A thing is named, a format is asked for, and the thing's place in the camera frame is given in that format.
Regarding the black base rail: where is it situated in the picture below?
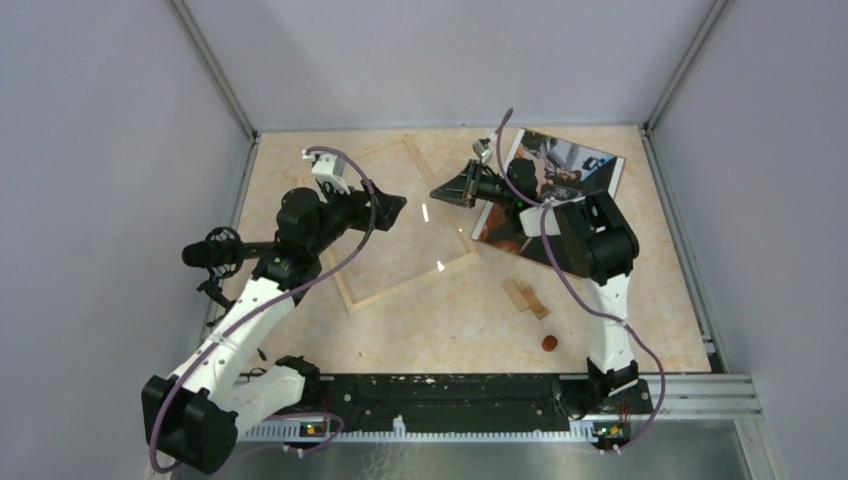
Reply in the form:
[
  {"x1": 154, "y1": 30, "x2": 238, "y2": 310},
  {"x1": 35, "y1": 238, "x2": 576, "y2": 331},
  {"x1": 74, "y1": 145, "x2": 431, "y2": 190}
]
[{"x1": 281, "y1": 373, "x2": 654, "y2": 434}]

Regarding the wooden picture frame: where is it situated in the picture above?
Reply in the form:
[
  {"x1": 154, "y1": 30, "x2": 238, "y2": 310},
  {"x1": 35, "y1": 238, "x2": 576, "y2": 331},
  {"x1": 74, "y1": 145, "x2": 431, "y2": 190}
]
[{"x1": 304, "y1": 134, "x2": 478, "y2": 313}]

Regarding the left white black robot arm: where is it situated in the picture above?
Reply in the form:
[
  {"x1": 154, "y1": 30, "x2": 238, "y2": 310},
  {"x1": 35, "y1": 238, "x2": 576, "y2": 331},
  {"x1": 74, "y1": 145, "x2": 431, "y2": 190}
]
[{"x1": 142, "y1": 181, "x2": 407, "y2": 474}]

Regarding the light wooden block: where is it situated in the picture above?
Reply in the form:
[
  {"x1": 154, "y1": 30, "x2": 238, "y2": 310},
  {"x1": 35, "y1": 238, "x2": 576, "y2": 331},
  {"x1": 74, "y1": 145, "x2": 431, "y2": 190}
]
[{"x1": 502, "y1": 280, "x2": 529, "y2": 312}]

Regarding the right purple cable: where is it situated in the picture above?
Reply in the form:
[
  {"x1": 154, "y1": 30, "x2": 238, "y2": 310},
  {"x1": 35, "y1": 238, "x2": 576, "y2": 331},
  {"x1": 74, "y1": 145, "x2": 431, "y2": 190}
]
[{"x1": 495, "y1": 107, "x2": 667, "y2": 455}]

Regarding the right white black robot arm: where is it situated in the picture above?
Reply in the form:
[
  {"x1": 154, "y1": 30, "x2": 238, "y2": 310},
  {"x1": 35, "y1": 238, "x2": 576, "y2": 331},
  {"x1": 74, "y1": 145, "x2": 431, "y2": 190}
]
[{"x1": 429, "y1": 159, "x2": 644, "y2": 419}]

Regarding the purple cable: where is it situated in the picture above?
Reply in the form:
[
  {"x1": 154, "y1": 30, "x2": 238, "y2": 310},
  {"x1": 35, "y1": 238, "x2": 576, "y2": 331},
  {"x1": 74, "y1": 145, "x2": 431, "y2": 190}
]
[
  {"x1": 146, "y1": 145, "x2": 379, "y2": 474},
  {"x1": 495, "y1": 107, "x2": 667, "y2": 455}
]

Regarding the small brown round disc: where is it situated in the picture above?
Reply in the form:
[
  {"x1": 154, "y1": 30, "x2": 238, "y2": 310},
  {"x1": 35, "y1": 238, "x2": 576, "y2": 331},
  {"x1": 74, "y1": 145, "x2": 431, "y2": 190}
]
[{"x1": 541, "y1": 335, "x2": 558, "y2": 352}]

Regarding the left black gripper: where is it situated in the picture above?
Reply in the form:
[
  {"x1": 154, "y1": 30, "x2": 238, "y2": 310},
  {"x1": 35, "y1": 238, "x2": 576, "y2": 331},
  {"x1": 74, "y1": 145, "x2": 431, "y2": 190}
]
[{"x1": 308, "y1": 177, "x2": 406, "y2": 255}]

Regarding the darker wooden block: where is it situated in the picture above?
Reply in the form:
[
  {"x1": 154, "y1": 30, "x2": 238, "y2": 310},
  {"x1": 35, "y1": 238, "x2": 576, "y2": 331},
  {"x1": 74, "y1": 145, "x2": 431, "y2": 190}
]
[{"x1": 519, "y1": 286, "x2": 550, "y2": 320}]

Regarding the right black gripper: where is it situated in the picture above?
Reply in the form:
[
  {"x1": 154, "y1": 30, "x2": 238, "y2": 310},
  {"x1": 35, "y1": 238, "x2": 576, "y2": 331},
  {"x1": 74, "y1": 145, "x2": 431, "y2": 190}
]
[{"x1": 430, "y1": 160, "x2": 516, "y2": 209}]

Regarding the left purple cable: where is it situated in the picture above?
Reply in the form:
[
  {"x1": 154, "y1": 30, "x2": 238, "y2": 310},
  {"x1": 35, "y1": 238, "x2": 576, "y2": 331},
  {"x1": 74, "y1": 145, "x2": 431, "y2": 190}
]
[{"x1": 146, "y1": 145, "x2": 379, "y2": 474}]

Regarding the black microphone on stand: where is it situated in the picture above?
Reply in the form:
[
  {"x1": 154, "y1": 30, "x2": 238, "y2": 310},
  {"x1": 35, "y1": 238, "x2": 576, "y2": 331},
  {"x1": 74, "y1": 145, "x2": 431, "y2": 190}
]
[{"x1": 181, "y1": 226, "x2": 275, "y2": 311}]

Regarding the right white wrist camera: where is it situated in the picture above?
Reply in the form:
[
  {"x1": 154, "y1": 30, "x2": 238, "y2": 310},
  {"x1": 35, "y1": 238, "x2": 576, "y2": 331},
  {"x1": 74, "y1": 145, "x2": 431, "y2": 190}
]
[{"x1": 472, "y1": 134, "x2": 497, "y2": 165}]

